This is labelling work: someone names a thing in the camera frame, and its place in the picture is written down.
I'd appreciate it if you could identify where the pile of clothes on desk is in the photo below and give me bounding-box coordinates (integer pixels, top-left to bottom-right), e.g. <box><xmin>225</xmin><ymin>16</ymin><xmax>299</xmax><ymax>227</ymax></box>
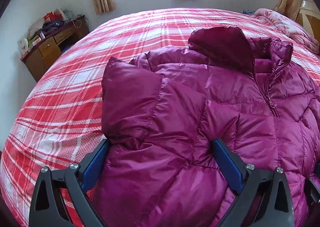
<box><xmin>27</xmin><ymin>18</ymin><xmax>65</xmax><ymax>40</ymax></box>

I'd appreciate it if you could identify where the wooden headboard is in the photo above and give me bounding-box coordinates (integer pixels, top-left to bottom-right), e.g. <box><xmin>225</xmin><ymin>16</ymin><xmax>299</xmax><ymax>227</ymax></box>
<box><xmin>296</xmin><ymin>0</ymin><xmax>320</xmax><ymax>41</ymax></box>

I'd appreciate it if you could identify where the brown wooden desk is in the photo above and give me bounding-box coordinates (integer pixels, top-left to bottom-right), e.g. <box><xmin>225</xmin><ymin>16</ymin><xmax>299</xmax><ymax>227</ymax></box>
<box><xmin>21</xmin><ymin>15</ymin><xmax>89</xmax><ymax>81</ymax></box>

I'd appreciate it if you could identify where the white carton box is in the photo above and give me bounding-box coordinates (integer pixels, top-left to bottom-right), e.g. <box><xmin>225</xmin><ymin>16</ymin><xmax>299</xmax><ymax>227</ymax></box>
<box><xmin>17</xmin><ymin>37</ymin><xmax>29</xmax><ymax>55</ymax></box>

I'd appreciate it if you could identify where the red gift bag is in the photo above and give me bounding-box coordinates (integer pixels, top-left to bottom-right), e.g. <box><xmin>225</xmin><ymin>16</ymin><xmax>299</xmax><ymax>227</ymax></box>
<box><xmin>43</xmin><ymin>12</ymin><xmax>63</xmax><ymax>22</ymax></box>

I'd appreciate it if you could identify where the red plaid bed cover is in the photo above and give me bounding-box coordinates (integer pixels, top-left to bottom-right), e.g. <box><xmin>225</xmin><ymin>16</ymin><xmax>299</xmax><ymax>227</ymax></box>
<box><xmin>1</xmin><ymin>8</ymin><xmax>319</xmax><ymax>226</ymax></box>

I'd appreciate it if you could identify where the pink floral folded quilt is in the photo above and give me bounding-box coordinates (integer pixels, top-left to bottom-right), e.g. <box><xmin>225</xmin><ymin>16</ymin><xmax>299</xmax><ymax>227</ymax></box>
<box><xmin>254</xmin><ymin>8</ymin><xmax>319</xmax><ymax>55</ymax></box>

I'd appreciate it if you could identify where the magenta puffer jacket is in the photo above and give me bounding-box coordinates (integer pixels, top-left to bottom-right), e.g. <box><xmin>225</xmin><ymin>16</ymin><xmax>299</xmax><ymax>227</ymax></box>
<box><xmin>93</xmin><ymin>27</ymin><xmax>319</xmax><ymax>226</ymax></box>

